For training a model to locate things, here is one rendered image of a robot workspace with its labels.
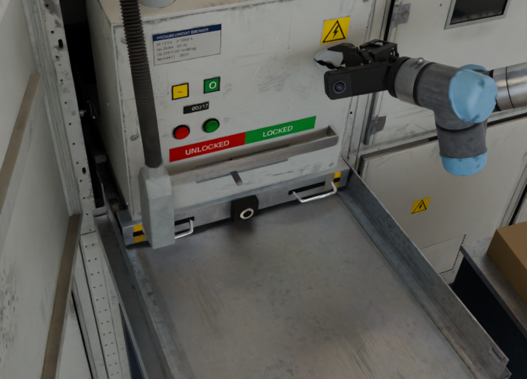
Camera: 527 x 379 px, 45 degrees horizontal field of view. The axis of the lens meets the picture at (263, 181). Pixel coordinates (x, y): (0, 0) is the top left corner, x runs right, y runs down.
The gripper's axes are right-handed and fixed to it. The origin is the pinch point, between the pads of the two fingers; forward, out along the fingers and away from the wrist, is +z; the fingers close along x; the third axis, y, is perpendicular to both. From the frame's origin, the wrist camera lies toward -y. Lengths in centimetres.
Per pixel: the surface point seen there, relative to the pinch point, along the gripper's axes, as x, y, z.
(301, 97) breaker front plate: -8.6, -0.8, 4.3
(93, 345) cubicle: -77, -44, 50
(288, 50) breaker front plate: 3.1, -5.0, 1.7
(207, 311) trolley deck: -41, -33, 0
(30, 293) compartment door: -22, -62, 6
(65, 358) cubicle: -76, -52, 49
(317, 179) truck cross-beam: -32.5, 5.7, 9.1
